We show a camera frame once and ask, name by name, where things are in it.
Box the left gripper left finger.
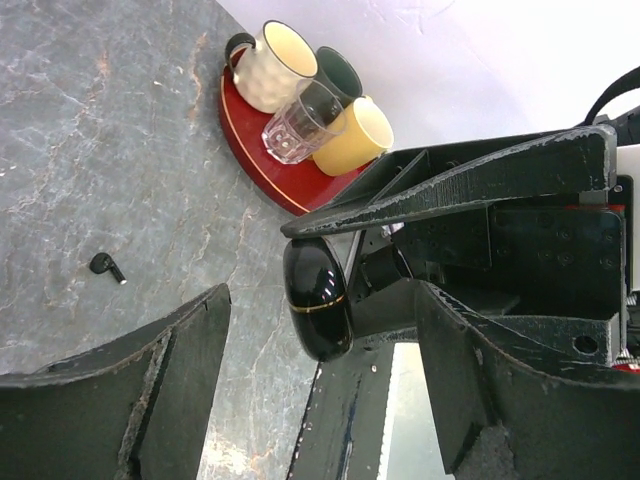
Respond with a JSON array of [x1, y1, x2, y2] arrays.
[[1, 284, 231, 479]]

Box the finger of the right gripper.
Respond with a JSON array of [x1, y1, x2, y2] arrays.
[[352, 279, 620, 365], [281, 124, 617, 239]]

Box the clear glass cup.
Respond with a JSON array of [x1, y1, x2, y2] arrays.
[[261, 80, 346, 165]]

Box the cream cup with handle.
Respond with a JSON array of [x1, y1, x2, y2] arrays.
[[312, 96, 394, 177]]

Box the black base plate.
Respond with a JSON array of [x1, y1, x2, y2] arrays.
[[287, 345, 394, 480]]

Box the red round tray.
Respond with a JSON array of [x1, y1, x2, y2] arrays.
[[217, 64, 381, 217]]

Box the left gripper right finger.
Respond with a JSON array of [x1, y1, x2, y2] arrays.
[[415, 282, 639, 479]]

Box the dark green cup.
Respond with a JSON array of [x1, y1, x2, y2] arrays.
[[315, 46, 363, 108]]

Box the black earbud charging case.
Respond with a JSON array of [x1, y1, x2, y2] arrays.
[[283, 237, 354, 362]]

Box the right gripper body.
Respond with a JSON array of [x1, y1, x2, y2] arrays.
[[344, 144, 629, 321]]

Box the cream mug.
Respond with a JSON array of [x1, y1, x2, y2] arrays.
[[225, 20, 318, 114]]

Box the black earbud right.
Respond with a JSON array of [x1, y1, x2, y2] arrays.
[[89, 252, 127, 285]]

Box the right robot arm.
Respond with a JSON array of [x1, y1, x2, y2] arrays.
[[283, 71, 639, 366]]

